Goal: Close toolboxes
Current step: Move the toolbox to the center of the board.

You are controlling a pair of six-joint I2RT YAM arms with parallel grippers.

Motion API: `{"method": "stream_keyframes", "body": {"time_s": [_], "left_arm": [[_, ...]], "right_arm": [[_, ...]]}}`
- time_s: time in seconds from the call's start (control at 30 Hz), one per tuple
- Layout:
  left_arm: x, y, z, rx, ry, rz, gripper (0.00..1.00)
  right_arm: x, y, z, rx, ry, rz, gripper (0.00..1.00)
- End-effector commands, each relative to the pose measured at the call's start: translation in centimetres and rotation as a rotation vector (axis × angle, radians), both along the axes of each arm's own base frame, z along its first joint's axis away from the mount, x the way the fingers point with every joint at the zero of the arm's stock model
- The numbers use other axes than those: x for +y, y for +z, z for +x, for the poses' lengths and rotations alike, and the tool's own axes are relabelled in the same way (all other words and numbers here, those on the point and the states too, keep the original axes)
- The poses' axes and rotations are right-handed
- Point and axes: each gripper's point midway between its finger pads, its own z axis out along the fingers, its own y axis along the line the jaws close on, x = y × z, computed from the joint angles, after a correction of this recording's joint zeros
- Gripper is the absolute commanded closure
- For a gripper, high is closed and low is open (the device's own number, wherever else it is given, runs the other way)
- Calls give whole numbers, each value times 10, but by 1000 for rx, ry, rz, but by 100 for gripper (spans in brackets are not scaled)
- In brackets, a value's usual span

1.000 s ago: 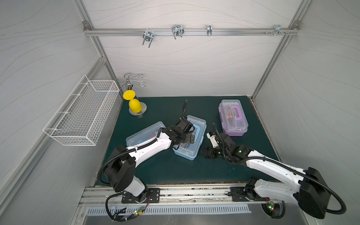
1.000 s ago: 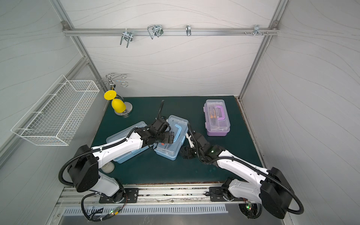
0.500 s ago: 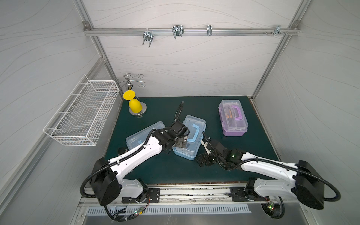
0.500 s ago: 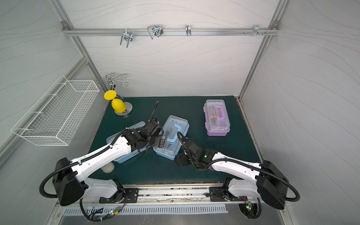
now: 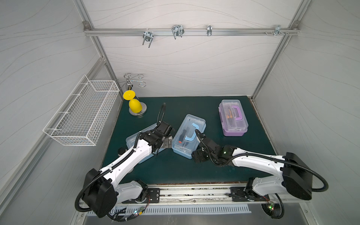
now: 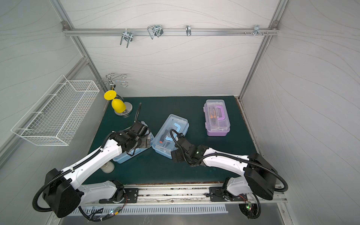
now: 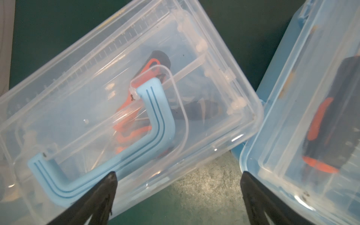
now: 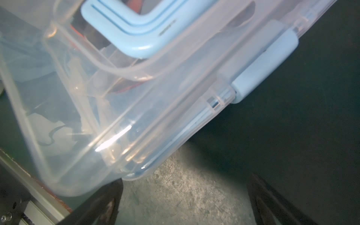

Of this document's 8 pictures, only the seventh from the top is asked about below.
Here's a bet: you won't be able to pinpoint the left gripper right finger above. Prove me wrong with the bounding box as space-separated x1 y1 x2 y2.
240 171 312 225

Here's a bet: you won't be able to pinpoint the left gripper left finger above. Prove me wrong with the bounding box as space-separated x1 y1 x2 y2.
49 171 118 225

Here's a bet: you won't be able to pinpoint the blue clear toolbox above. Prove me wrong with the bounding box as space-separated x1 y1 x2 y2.
232 1 360 225
1 1 263 225

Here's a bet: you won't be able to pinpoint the orange black screwdriver in lid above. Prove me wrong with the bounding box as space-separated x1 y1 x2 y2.
302 56 360 173

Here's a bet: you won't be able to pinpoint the orange handled pliers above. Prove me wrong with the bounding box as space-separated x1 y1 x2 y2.
115 125 152 154

